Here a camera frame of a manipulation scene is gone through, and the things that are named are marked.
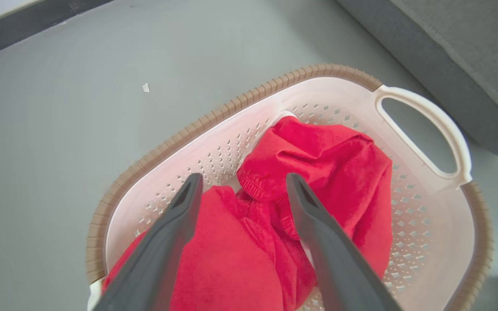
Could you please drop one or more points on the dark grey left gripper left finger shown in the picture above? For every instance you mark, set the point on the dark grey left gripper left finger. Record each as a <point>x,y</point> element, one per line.
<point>154,259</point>

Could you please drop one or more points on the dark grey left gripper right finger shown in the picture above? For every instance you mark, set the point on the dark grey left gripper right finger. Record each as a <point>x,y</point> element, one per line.
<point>339,268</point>

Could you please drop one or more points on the red clothing with white trim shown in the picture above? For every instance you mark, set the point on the red clothing with white trim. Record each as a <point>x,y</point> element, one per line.
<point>240,250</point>

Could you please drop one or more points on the white perforated laundry basket brown rim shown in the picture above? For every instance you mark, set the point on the white perforated laundry basket brown rim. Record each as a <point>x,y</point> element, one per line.
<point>430,242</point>

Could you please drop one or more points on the small white paper scrap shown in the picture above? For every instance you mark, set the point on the small white paper scrap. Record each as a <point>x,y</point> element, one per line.
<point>146,87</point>

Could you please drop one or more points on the grey fabric sofa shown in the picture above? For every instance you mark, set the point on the grey fabric sofa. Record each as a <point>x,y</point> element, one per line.
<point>469,52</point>

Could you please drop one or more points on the black baseboard strip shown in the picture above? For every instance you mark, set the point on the black baseboard strip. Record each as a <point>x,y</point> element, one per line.
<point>15,30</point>

